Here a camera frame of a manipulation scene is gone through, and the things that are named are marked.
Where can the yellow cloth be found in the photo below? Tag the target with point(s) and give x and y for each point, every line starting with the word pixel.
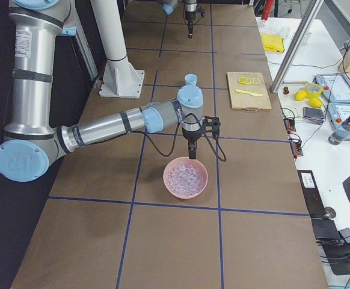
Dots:
pixel 272 43

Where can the far teach pendant tablet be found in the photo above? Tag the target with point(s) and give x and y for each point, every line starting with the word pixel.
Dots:
pixel 335 87

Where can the bamboo cutting board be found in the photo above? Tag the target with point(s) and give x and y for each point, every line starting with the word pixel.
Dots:
pixel 256 83

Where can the red black connector module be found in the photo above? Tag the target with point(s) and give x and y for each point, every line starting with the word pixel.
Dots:
pixel 289 124

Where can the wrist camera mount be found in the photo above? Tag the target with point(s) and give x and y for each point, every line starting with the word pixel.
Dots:
pixel 211 125

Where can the near teach pendant tablet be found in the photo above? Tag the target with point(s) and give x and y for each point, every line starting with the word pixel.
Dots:
pixel 340 117

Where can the light blue plastic cup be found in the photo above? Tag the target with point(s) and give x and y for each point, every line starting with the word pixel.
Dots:
pixel 191 79

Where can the clear plastic bag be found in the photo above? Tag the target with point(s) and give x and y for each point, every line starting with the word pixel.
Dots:
pixel 266 27

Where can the whole yellow lemon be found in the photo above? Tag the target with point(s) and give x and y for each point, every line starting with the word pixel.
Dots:
pixel 315 102
pixel 300 95

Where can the grey purple pouch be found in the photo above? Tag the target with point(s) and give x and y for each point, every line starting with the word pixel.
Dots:
pixel 314 115

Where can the yellow plastic knife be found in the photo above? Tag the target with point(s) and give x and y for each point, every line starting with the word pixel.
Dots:
pixel 248 93

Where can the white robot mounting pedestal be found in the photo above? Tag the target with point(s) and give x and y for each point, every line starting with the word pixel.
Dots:
pixel 120 79

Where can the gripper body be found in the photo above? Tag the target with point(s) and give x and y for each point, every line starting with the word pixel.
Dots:
pixel 192 137
pixel 190 13

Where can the teach pendant tablet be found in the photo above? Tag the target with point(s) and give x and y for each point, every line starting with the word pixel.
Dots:
pixel 340 117
pixel 335 87

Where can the aluminium frame post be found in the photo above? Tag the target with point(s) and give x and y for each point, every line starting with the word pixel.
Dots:
pixel 309 16

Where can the pink bowl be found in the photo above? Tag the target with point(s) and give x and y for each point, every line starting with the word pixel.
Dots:
pixel 185 160

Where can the yellow tape roll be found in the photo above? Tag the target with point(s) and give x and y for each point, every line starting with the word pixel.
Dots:
pixel 313 90

